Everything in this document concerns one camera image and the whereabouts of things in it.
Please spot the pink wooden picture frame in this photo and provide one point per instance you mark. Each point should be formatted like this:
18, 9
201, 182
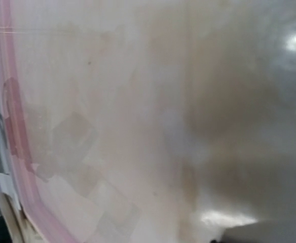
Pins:
18, 147

